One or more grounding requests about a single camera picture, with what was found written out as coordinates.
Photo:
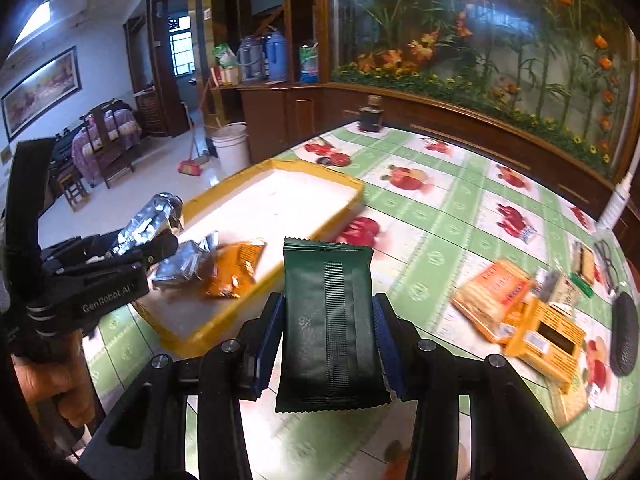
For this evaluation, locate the flat silver foil packet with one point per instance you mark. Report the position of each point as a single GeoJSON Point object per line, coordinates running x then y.
{"type": "Point", "coordinates": [182, 262]}

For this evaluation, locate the red broom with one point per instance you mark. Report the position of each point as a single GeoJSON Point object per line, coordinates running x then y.
{"type": "Point", "coordinates": [192, 166]}

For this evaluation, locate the white spray bottle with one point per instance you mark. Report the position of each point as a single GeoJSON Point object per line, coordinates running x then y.
{"type": "Point", "coordinates": [615, 202]}

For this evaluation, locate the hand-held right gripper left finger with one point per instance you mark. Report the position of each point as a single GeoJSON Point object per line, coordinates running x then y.
{"type": "Point", "coordinates": [270, 340]}

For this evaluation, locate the blue white wrapped candy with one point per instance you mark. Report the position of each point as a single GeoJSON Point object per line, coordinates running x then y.
{"type": "Point", "coordinates": [527, 235]}

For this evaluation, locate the framed wall painting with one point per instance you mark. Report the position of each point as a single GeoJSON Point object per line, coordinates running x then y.
{"type": "Point", "coordinates": [40, 92]}

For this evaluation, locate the wooden bench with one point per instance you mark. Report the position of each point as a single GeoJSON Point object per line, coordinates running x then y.
{"type": "Point", "coordinates": [107, 140]}

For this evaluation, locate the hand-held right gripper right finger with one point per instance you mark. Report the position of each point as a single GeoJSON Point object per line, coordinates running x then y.
{"type": "Point", "coordinates": [387, 345]}

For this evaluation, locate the dark green snack packet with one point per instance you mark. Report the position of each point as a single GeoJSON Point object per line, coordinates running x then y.
{"type": "Point", "coordinates": [327, 325]}

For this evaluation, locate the yellow tray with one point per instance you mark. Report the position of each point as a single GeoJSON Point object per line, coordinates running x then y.
{"type": "Point", "coordinates": [280, 195]}

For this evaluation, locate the wooden stool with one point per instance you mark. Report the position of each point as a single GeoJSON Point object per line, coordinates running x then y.
{"type": "Point", "coordinates": [75, 190]}

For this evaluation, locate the orange cracker packet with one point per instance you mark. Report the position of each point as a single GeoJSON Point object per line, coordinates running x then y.
{"type": "Point", "coordinates": [492, 295]}

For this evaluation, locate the silver foil packet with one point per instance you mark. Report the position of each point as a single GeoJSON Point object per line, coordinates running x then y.
{"type": "Point", "coordinates": [182, 262]}
{"type": "Point", "coordinates": [145, 220]}

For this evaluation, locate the orange windowed snack box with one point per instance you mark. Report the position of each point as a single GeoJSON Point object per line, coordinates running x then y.
{"type": "Point", "coordinates": [545, 340]}

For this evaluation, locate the green cracker packet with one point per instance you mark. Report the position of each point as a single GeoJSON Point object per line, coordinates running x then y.
{"type": "Point", "coordinates": [584, 265]}

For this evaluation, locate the fruit print green tablecloth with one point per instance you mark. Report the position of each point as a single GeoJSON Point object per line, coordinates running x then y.
{"type": "Point", "coordinates": [440, 200]}

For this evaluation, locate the clear dark snack packet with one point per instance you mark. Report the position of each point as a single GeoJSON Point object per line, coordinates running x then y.
{"type": "Point", "coordinates": [552, 287]}

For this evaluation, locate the orange chip packet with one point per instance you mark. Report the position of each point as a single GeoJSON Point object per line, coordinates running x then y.
{"type": "Point", "coordinates": [235, 270]}

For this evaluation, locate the wooden cabinet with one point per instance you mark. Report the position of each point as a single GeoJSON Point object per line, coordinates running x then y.
{"type": "Point", "coordinates": [280, 115]}

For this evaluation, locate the white plastic bucket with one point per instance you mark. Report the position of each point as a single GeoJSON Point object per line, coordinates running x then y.
{"type": "Point", "coordinates": [231, 150]}

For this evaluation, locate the flower mural glass panel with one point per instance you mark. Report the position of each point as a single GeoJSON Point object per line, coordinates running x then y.
{"type": "Point", "coordinates": [475, 35]}

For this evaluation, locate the green white bag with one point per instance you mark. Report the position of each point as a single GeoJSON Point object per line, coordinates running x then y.
{"type": "Point", "coordinates": [225, 62]}

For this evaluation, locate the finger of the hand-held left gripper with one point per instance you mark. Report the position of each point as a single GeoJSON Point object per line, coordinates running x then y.
{"type": "Point", "coordinates": [162, 249]}
{"type": "Point", "coordinates": [75, 250]}

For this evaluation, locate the dark glass bottle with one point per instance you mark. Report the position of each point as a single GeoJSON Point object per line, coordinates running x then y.
{"type": "Point", "coordinates": [371, 117]}

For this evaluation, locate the eyeglasses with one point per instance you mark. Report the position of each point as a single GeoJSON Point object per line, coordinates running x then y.
{"type": "Point", "coordinates": [607, 265]}

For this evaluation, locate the black glasses case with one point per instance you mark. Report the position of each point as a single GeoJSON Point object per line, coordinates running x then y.
{"type": "Point", "coordinates": [625, 335]}

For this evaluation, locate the person's left hand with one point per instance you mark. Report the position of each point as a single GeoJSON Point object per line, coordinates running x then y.
{"type": "Point", "coordinates": [52, 385]}

